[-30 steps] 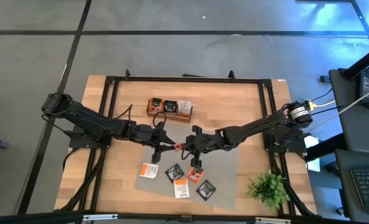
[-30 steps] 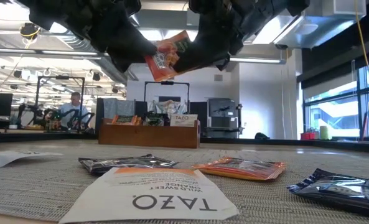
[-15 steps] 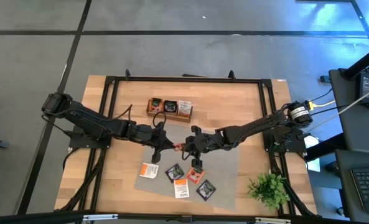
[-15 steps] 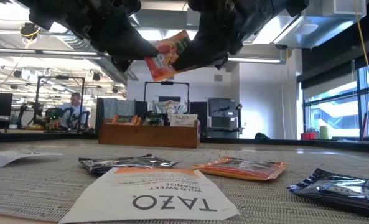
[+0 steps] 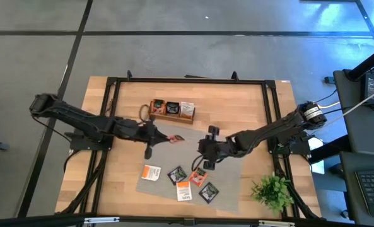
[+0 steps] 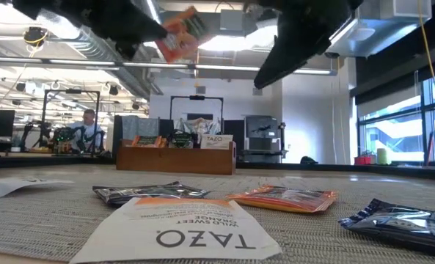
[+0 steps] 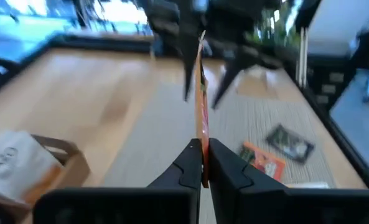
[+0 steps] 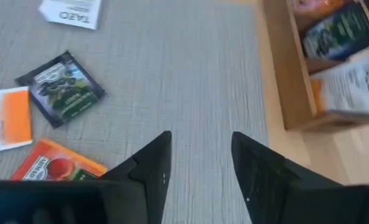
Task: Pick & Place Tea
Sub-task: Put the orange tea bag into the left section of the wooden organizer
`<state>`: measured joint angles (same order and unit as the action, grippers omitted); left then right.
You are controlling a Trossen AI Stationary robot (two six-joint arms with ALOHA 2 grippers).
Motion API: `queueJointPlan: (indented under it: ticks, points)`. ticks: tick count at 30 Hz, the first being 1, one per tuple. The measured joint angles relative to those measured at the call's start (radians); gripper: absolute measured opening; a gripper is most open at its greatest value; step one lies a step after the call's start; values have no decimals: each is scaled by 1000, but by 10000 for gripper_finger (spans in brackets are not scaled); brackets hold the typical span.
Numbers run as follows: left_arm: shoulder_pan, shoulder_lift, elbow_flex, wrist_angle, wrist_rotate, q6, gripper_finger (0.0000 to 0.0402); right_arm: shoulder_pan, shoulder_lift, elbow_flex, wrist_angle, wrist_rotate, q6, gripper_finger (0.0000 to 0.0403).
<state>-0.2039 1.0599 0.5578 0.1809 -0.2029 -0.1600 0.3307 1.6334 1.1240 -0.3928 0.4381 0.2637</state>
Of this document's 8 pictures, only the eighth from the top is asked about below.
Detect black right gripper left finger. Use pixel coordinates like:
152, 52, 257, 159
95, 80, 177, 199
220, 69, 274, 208
0, 130, 173, 224

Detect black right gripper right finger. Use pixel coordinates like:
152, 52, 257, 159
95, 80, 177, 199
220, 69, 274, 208
230, 131, 369, 224

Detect peach passion fruit tea packet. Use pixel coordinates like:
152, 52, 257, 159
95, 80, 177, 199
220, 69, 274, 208
291, 0, 355, 18
9, 138, 110, 182

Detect wooden three-compartment organizer box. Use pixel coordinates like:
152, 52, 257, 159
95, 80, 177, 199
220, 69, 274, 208
261, 0, 369, 132

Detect blackcurrant burst tea packet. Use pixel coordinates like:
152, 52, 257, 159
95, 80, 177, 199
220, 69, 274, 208
301, 1, 369, 62
14, 49, 107, 130

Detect Tazo wild sweet orange packet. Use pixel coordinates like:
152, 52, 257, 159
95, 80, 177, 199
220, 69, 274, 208
37, 0, 103, 31
309, 50, 369, 115
0, 85, 34, 156

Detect grey woven placemat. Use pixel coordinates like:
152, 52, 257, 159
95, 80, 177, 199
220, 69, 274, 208
0, 0, 269, 224

